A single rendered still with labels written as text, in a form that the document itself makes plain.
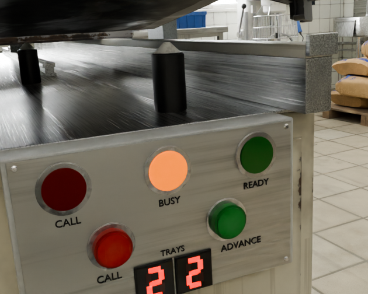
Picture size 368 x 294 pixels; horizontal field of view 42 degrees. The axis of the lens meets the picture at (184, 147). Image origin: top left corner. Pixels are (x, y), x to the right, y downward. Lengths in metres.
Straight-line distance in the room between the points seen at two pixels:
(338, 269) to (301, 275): 1.40
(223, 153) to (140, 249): 0.10
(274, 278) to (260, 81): 0.20
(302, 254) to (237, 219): 0.13
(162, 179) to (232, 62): 0.20
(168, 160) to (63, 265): 0.11
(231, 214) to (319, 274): 1.50
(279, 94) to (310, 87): 0.04
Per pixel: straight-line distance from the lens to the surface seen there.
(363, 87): 4.27
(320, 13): 5.66
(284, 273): 0.51
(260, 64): 0.48
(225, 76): 0.54
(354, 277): 1.89
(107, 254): 0.37
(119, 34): 1.07
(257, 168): 0.41
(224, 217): 0.39
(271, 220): 0.43
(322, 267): 1.93
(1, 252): 0.40
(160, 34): 1.26
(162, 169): 0.37
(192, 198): 0.39
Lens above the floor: 0.92
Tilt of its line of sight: 14 degrees down
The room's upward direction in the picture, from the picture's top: 3 degrees counter-clockwise
